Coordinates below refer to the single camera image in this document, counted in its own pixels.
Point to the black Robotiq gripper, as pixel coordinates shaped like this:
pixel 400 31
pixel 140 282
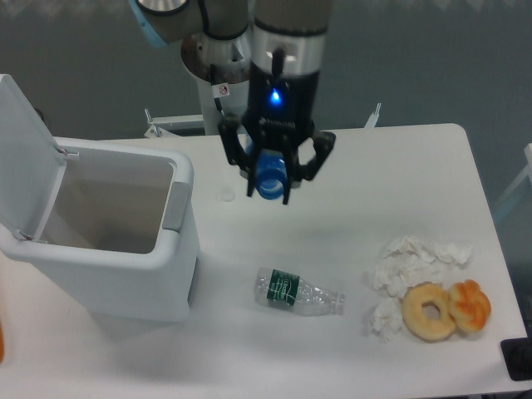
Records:
pixel 279 118

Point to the blue plastic bottle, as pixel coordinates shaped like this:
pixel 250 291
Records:
pixel 270 175

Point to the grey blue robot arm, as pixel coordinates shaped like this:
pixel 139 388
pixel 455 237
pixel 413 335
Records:
pixel 256 65

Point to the white bottle cap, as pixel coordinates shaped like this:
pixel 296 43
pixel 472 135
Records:
pixel 227 194

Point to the clear bottle green label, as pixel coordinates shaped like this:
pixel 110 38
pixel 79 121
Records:
pixel 291 293

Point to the white trash can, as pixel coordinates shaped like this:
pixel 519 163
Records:
pixel 112 225

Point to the large crumpled white tissue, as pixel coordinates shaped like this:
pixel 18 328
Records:
pixel 409 261

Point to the small crumpled white tissue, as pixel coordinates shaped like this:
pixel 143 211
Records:
pixel 386 320

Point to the orange glazed pastry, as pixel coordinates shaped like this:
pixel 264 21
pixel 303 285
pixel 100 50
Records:
pixel 469 306

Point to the black device at edge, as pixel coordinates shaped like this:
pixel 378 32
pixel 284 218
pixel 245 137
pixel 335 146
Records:
pixel 517 356

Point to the orange object at edge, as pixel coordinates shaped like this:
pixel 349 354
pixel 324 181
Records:
pixel 2 344

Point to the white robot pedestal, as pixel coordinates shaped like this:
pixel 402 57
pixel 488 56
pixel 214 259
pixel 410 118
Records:
pixel 221 72

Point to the plain ring donut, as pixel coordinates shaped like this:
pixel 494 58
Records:
pixel 425 311

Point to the white frame at right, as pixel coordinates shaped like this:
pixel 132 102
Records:
pixel 516 191

